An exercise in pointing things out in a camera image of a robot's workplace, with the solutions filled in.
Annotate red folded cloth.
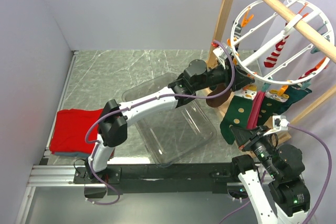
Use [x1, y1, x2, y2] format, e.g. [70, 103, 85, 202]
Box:
[49, 109, 102, 157]

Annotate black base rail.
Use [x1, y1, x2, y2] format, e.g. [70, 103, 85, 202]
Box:
[72, 162, 253, 198]

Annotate aluminium frame rail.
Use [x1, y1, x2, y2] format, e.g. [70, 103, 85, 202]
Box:
[27, 54, 78, 190]

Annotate wooden drying rack frame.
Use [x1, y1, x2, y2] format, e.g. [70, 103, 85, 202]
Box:
[213, 0, 335, 124]

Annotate pink towel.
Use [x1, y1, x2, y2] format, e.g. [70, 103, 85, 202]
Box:
[247, 91, 265, 130]

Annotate white round clip hanger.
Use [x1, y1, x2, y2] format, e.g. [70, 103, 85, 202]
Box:
[228, 0, 334, 86]

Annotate red white striped sock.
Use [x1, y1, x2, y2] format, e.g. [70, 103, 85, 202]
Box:
[264, 36, 289, 68]

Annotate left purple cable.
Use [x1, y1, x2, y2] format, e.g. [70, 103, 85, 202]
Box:
[84, 40, 236, 206]

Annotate purple cable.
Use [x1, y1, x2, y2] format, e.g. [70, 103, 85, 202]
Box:
[220, 121, 332, 224]
[84, 40, 236, 206]

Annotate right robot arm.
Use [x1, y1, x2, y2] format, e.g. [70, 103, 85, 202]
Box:
[230, 125, 310, 223]

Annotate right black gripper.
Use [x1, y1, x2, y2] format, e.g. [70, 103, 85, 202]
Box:
[229, 123, 280, 176]

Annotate clear plastic bin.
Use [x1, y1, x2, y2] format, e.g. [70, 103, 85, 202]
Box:
[122, 72, 217, 168]

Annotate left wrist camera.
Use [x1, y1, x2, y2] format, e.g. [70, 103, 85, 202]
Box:
[213, 46, 228, 65]

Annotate brown sock grey cuff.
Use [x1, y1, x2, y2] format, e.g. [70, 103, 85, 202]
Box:
[206, 83, 231, 108]

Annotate green dotted duck sock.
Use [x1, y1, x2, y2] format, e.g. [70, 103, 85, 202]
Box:
[220, 84, 257, 145]

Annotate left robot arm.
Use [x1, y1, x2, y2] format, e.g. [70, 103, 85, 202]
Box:
[85, 59, 255, 183]

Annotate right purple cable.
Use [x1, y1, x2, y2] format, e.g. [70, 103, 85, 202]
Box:
[220, 121, 332, 224]

